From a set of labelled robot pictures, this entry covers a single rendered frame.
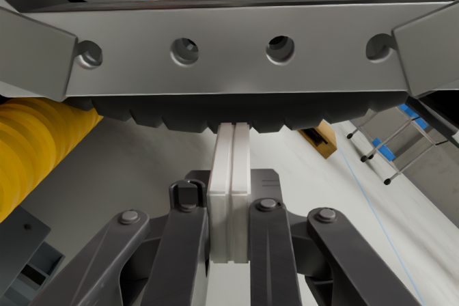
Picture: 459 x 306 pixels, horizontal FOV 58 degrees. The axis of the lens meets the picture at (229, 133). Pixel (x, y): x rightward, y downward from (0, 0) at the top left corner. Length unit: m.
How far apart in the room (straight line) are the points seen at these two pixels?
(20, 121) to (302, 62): 0.19
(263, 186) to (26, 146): 0.17
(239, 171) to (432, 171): 11.53
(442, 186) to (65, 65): 11.87
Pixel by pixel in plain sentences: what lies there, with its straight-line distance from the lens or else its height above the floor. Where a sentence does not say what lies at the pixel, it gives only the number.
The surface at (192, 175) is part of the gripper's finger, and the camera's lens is 0.17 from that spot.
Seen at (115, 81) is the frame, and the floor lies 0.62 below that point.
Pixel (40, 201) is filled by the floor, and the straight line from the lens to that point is 1.10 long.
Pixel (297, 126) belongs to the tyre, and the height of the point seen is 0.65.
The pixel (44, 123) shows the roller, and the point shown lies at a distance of 0.31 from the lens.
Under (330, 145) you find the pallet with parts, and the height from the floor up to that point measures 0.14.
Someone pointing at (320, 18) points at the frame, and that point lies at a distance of 0.19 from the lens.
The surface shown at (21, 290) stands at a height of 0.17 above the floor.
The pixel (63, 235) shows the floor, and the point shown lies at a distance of 1.06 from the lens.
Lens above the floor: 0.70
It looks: 17 degrees down
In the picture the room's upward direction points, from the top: 46 degrees clockwise
